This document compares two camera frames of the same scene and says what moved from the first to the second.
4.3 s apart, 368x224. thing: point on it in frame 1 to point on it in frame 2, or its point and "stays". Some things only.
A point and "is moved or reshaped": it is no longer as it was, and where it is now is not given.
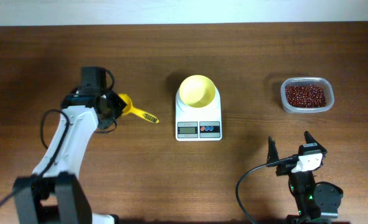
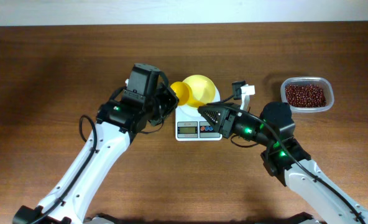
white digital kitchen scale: (199, 124) stays
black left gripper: (117, 104) to (167, 101)
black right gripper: (287, 166) to (227, 120)
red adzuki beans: (305, 96) stays
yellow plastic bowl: (197, 91) stays
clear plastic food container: (307, 94) stays
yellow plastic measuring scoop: (129, 109) is moved or reshaped
